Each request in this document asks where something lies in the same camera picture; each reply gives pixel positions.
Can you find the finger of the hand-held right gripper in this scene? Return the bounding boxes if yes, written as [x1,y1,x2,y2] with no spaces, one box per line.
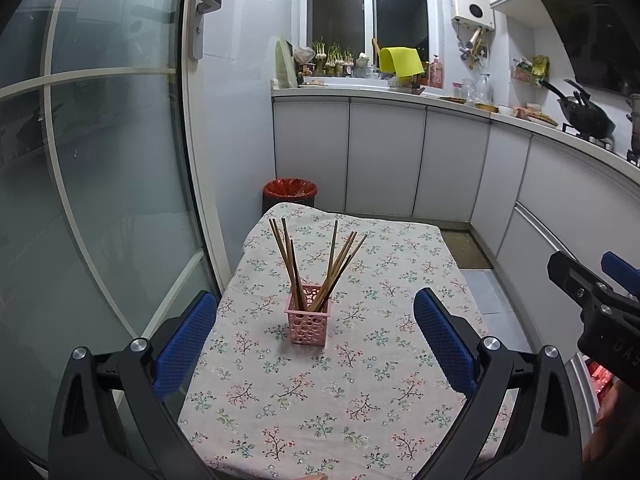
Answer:
[547,250,609,307]
[601,251,640,295]

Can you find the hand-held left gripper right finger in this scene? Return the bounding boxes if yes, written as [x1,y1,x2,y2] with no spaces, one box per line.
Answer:
[412,287,585,480]

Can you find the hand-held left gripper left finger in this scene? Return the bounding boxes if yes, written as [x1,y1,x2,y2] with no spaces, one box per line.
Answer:
[47,290,221,480]

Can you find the pink perforated plastic basket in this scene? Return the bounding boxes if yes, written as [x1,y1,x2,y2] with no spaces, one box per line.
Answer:
[285,283,331,347]

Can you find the bundle of chopsticks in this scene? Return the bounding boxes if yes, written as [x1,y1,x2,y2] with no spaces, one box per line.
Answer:
[268,217,368,313]

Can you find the person's right hand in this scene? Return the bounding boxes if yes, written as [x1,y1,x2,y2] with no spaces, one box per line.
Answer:
[582,379,640,467]

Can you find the floral tablecloth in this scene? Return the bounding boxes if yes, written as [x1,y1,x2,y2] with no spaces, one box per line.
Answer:
[177,202,516,480]

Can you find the gas stove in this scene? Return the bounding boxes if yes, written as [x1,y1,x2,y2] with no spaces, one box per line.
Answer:
[562,122,640,167]

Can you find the steel pot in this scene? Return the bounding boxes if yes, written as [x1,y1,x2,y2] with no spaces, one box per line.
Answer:
[625,92,640,161]

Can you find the black wok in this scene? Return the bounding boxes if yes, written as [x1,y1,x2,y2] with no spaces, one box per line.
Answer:
[539,79,617,140]

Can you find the frosted glass door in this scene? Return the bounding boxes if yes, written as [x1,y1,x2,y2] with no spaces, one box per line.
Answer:
[0,0,223,466]

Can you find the board with food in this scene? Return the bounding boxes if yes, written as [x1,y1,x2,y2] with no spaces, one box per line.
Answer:
[519,106,559,127]

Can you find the trash bin with red bag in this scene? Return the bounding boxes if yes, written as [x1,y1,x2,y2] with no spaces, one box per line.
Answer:
[263,178,318,216]

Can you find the white kitchen base cabinets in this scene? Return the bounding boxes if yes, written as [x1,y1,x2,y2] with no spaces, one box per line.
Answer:
[272,95,640,361]

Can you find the clear glass jars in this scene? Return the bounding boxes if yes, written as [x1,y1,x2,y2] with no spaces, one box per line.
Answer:
[452,74,494,107]

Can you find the hanging snack bags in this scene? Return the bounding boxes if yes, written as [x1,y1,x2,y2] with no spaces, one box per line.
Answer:
[514,55,551,87]

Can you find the pink soap bottle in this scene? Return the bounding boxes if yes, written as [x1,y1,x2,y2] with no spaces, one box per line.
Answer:
[427,55,446,88]

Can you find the water heater pipes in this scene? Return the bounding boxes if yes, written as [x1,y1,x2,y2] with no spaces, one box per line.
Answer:
[459,27,488,69]

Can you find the black range hood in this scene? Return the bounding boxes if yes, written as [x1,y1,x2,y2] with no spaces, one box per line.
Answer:
[530,0,640,95]

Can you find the white kitchen countertop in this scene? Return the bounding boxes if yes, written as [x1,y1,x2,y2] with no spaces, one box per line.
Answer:
[271,77,640,181]

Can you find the yellow cleaning cloth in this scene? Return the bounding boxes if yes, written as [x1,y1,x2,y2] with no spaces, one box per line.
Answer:
[378,46,426,80]

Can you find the pale cutting board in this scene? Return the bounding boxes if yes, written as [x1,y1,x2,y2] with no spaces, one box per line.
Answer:
[274,37,297,88]

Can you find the sprouting garlic plants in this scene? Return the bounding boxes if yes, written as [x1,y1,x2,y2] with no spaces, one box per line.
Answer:
[312,40,357,77]

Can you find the kitchen window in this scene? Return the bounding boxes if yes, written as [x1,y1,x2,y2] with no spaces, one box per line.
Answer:
[305,0,441,78]

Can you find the grey door handle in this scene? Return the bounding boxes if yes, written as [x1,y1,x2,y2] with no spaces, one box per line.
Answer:
[184,0,222,61]

